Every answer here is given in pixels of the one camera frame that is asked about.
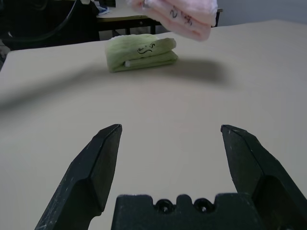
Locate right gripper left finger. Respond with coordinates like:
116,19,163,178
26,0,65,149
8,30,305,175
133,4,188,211
35,124,122,230

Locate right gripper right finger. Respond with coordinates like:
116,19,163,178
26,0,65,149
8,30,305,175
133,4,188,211
220,124,307,230

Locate green folded towel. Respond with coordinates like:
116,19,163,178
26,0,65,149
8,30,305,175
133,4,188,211
105,33,179,73

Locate pink fluffy towel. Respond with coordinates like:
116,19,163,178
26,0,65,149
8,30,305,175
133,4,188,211
131,0,219,43

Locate black-framed side table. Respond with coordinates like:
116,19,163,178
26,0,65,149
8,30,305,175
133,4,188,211
96,8,224,35

